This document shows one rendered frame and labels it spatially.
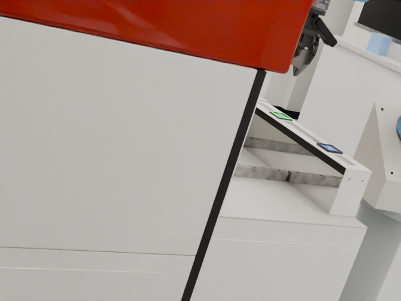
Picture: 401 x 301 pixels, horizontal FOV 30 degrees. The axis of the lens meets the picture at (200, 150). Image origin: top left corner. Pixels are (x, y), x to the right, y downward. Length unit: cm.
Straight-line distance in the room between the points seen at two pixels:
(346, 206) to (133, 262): 79
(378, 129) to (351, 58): 373
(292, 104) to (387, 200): 473
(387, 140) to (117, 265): 111
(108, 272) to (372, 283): 121
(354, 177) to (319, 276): 28
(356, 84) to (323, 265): 398
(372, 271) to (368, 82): 352
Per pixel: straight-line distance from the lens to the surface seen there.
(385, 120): 236
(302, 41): 225
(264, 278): 195
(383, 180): 226
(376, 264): 245
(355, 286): 248
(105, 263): 146
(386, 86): 571
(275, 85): 688
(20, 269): 140
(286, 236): 192
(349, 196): 207
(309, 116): 630
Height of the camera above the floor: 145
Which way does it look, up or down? 16 degrees down
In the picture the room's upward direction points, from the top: 18 degrees clockwise
